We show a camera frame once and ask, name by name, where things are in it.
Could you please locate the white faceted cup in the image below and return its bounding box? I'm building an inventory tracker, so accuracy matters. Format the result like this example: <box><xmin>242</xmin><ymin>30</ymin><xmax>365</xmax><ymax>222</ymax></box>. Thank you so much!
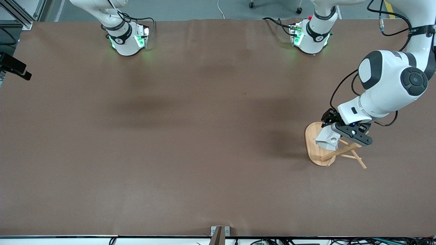
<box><xmin>315</xmin><ymin>127</ymin><xmax>341</xmax><ymax>151</ymax></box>

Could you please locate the wooden cup rack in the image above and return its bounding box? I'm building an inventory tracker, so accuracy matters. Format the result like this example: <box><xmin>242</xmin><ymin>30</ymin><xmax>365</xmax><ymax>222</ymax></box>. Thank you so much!
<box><xmin>305</xmin><ymin>122</ymin><xmax>369</xmax><ymax>170</ymax></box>

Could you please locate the yellow floor tape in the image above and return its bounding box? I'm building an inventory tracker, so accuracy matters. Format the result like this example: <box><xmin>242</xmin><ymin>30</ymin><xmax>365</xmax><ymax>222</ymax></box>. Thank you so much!
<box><xmin>384</xmin><ymin>0</ymin><xmax>396</xmax><ymax>19</ymax></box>

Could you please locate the brown table cover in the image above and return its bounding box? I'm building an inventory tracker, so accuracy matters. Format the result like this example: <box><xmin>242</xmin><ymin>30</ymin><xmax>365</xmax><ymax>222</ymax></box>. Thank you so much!
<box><xmin>0</xmin><ymin>19</ymin><xmax>436</xmax><ymax>238</ymax></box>

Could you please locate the aluminium frame profile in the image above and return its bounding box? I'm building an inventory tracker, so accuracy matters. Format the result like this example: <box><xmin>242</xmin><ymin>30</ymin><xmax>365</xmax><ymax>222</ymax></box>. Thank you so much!
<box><xmin>0</xmin><ymin>0</ymin><xmax>45</xmax><ymax>30</ymax></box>

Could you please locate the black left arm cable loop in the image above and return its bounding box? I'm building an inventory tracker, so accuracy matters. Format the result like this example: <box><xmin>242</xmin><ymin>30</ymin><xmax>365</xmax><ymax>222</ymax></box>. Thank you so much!
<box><xmin>367</xmin><ymin>0</ymin><xmax>415</xmax><ymax>52</ymax></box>

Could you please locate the black left arm base cable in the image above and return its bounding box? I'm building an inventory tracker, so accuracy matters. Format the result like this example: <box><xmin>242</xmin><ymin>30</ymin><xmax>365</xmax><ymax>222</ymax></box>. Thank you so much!
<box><xmin>262</xmin><ymin>17</ymin><xmax>294</xmax><ymax>36</ymax></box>

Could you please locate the grey metal camera mount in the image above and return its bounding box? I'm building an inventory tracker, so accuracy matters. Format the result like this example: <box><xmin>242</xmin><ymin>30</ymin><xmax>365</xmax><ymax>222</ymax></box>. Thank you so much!
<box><xmin>209</xmin><ymin>226</ymin><xmax>231</xmax><ymax>245</ymax></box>

